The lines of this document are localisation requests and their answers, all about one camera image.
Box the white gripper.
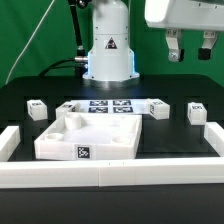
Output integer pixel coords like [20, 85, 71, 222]
[144, 0, 224, 62]

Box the white square tabletop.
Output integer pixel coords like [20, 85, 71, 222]
[34, 112, 142, 161]

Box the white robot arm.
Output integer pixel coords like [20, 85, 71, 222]
[83, 0, 224, 89]

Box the white U-shaped fence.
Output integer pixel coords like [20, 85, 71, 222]
[0, 126, 224, 189]

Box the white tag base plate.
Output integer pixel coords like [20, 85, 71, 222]
[72, 99, 148, 114]

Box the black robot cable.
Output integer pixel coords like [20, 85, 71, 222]
[38, 0, 89, 78]

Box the white thin cable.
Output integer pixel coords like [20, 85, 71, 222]
[4, 0, 56, 85]

